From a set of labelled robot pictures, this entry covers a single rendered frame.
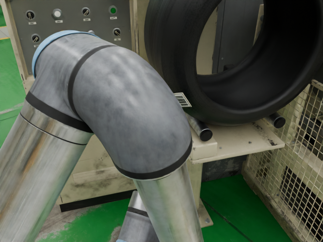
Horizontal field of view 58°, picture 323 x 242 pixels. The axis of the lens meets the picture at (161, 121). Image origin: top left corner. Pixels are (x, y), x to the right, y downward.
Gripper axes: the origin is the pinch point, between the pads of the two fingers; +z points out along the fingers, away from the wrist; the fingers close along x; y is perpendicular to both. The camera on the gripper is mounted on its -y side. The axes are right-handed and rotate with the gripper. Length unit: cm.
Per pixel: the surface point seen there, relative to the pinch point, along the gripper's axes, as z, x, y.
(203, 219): -15, -42, 105
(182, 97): 9.4, 0.6, 2.4
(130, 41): 50, -52, 14
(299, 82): 27.6, 24.8, 27.0
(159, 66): 14.8, -3.2, -6.7
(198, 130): 5.6, -1.5, 17.7
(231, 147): 6.9, 2.3, 35.0
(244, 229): -14, -22, 117
